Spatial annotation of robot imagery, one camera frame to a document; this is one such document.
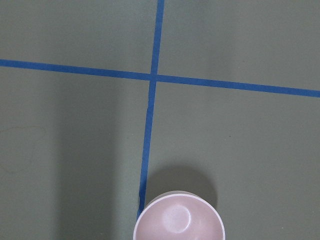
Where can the pink bowl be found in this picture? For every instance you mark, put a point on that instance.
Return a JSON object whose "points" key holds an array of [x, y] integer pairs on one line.
{"points": [[179, 215]]}

